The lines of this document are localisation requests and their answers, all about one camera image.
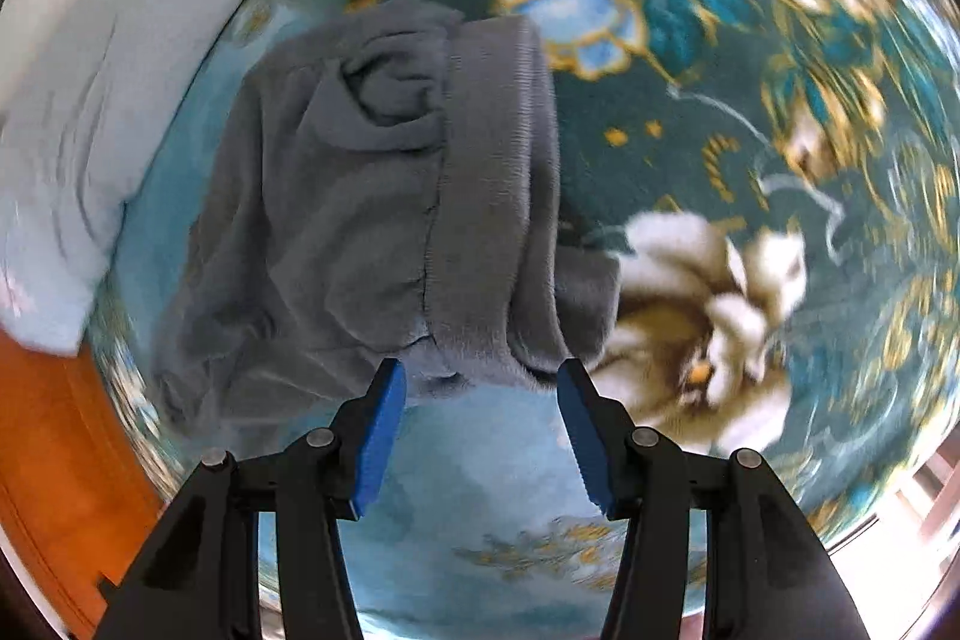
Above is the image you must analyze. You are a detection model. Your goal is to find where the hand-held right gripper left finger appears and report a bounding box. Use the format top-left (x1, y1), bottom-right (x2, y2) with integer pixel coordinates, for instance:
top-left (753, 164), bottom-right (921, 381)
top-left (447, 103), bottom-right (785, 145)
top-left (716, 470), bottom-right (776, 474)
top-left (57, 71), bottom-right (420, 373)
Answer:
top-left (88, 357), bottom-right (408, 640)

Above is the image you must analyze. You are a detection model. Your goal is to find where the grey fleece garment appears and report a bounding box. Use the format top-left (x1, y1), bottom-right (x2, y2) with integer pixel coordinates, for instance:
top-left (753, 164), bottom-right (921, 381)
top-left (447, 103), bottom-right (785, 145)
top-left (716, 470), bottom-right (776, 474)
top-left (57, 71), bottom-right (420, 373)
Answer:
top-left (154, 0), bottom-right (622, 438)

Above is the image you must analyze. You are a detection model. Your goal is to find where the teal floral blanket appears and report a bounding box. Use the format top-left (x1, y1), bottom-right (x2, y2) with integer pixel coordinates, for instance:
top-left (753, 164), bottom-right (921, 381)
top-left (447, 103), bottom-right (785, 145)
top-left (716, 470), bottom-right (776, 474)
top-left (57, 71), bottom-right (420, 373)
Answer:
top-left (88, 0), bottom-right (960, 622)

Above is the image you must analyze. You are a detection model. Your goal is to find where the light blue floral quilt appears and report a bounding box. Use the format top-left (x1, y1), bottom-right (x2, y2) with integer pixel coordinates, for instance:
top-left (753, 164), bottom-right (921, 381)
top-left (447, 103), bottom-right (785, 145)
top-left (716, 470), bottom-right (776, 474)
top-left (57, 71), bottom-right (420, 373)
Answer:
top-left (0, 0), bottom-right (380, 356)

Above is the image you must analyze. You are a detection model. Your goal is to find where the orange wooden bed frame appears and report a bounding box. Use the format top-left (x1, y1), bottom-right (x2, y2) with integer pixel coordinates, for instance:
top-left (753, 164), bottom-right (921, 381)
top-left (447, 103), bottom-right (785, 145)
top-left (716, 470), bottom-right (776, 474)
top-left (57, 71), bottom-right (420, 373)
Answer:
top-left (0, 329), bottom-right (170, 640)

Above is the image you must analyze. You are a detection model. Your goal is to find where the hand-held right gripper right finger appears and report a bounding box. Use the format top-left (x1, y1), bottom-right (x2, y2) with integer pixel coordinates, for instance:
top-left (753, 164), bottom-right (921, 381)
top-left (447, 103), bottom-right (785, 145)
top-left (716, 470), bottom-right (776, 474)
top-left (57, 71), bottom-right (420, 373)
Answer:
top-left (556, 357), bottom-right (872, 640)

